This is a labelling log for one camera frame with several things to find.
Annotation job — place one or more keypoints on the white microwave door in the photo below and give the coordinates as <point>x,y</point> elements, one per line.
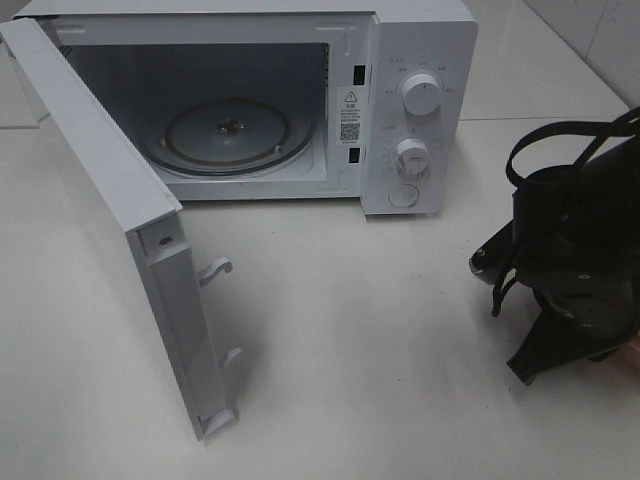
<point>131,219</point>

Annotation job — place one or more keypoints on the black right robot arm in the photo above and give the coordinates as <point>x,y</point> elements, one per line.
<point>582,264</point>

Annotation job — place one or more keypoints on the white warning label sticker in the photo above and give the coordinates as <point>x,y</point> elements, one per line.
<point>350,111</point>

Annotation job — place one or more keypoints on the white timer knob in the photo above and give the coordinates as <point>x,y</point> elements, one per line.
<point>413,156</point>

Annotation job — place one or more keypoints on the glass microwave turntable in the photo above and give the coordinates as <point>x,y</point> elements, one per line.
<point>228,137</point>

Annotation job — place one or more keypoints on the pink round plate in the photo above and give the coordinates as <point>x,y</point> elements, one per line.
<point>631,353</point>

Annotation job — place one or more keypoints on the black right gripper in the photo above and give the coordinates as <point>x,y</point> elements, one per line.
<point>570,327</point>

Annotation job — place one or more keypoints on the upper white power knob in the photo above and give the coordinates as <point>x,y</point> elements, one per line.
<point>421,93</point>

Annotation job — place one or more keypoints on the white microwave oven body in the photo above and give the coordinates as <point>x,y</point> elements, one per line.
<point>145,60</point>

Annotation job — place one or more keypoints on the round white door button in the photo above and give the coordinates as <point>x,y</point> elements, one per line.
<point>403,196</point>

